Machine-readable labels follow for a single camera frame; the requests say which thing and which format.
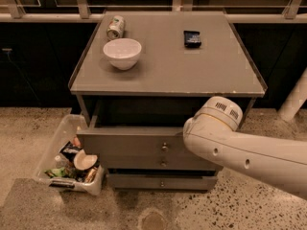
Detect clear plastic bottle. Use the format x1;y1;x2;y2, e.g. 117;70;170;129
55;155;68;169

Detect black snack packet in bin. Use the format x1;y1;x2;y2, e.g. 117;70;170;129
59;141;81;160

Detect crushed soda can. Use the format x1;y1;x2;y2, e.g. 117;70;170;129
106;15;126;40

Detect grey drawer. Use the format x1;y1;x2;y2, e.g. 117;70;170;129
76;99;193;160
107;174;217;191
101;155;222;171

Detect green snack bag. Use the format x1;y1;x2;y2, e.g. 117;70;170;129
44;167;75;178

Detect grey bottom drawer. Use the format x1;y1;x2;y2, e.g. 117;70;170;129
107;174;217;191

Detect white pole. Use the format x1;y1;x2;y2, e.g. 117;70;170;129
278;68;307;122

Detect clear plastic bin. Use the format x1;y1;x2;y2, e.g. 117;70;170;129
34;114;104;196

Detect white bowl in bin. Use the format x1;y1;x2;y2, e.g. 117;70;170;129
73;149;98;171

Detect grey middle drawer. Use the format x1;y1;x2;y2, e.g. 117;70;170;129
101;155;222;171

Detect dark blue snack packet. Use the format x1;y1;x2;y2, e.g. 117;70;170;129
183;31;201;48

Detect grey top drawer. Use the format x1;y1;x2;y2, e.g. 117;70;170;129
76;99;193;160

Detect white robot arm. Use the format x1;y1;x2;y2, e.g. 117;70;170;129
183;96;307;199

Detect white ceramic bowl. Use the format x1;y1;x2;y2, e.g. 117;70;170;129
103;38;142;70

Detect white metal railing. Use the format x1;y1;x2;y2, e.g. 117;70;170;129
0;0;307;23

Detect grey drawer cabinet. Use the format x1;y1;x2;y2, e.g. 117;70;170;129
69;11;267;177

